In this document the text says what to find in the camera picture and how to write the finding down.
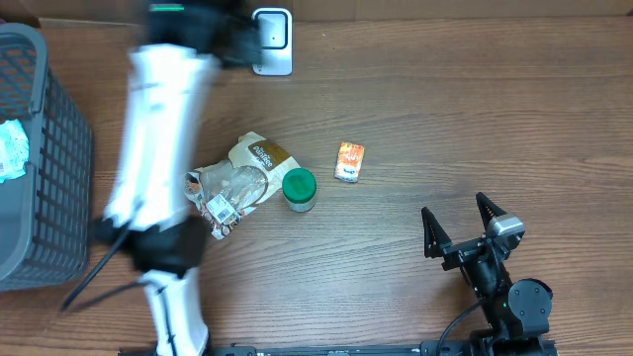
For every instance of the mint green wipes pack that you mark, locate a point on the mint green wipes pack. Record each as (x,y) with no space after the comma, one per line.
(15,150)

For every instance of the beige brown snack bag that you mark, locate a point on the beige brown snack bag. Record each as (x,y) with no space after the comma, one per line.
(226,192)

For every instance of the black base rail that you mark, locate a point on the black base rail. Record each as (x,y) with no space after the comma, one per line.
(346,351)

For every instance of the green lid jar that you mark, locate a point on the green lid jar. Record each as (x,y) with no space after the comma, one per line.
(299,188)

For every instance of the grey plastic mesh basket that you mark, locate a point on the grey plastic mesh basket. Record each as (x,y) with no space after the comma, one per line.
(44,213)

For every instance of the orange small packet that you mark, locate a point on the orange small packet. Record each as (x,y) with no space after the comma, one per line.
(349,162)

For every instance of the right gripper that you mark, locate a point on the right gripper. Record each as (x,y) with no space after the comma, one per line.
(437,240)

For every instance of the white barcode scanner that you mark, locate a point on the white barcode scanner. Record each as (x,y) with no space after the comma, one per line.
(276,34)

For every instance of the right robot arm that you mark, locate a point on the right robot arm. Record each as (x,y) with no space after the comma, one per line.
(517,312)

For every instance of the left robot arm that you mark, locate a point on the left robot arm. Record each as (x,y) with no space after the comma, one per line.
(185,46)

